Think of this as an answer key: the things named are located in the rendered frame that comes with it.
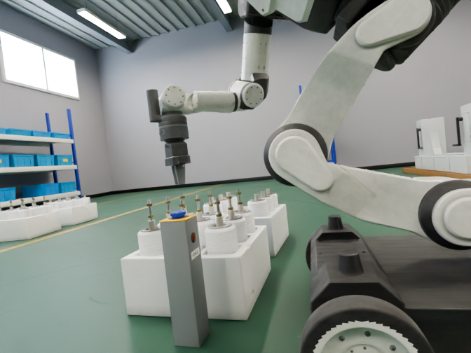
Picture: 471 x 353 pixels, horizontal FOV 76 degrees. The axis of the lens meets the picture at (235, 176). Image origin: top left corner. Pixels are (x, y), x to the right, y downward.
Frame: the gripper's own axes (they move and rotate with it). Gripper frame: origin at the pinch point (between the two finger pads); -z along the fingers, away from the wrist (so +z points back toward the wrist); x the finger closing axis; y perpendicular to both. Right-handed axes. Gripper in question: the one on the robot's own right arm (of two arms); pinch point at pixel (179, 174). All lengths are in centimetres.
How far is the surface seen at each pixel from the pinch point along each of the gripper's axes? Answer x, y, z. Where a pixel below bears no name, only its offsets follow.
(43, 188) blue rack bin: -544, -82, -2
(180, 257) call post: 20.8, -8.5, -19.7
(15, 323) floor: -28, -51, -42
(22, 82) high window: -626, -101, 209
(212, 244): 10.8, 4.2, -21.3
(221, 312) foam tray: 14.0, 3.1, -39.9
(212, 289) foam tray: 12.7, 1.9, -33.3
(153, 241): -3.8, -9.6, -20.0
